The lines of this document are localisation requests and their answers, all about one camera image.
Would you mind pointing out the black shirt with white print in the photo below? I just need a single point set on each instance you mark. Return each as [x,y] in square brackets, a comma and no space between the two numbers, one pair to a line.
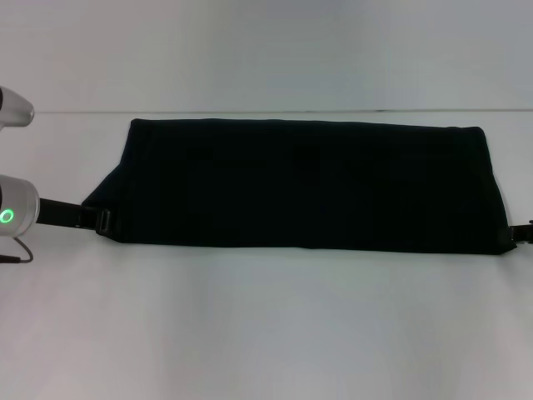
[300,187]

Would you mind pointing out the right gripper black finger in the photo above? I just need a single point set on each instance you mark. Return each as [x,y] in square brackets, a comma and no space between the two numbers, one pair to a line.
[522,233]

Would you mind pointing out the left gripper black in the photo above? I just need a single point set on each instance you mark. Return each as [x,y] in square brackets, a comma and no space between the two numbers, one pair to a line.
[58,212]

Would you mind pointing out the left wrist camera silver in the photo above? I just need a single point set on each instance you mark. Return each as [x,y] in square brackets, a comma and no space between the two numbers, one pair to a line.
[16,106]

